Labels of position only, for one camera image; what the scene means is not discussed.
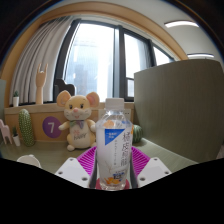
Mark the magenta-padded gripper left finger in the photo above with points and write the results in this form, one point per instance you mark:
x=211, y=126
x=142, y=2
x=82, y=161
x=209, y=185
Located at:
x=71, y=171

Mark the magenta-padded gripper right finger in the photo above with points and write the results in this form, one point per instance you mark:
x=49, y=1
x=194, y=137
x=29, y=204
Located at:
x=153, y=170

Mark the clear white-capped drink bottle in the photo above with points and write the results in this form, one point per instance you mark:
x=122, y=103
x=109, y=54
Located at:
x=114, y=150

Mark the round green cactus figure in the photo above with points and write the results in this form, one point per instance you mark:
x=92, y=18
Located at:
x=138, y=134

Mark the pale yellow cup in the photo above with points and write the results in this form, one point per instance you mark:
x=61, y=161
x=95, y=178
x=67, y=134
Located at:
x=29, y=160

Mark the yellow plush mouse toy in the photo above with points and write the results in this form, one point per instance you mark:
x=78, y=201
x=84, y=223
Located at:
x=78, y=128

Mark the round purple number sign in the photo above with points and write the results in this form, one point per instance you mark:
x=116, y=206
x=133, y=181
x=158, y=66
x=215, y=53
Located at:
x=51, y=127

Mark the tall green cactus figure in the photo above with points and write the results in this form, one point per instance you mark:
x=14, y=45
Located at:
x=26, y=128

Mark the small plant in white pot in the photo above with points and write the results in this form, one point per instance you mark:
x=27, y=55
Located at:
x=15, y=100
x=16, y=140

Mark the grey-green desk partition panel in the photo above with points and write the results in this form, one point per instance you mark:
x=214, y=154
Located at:
x=2, y=96
x=180, y=106

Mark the black horse figure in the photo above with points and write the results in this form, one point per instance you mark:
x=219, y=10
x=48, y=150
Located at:
x=63, y=90

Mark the wooden hand figure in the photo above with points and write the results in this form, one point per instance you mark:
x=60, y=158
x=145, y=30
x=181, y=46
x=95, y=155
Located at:
x=40, y=85

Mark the grey curtain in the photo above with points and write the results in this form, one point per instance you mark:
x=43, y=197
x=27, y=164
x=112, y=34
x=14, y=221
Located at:
x=40, y=63

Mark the dark-framed window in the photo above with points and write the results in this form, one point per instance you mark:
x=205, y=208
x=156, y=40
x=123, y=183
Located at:
x=96, y=60

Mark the ceiling lights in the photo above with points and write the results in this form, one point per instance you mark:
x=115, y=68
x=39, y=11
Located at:
x=181, y=24

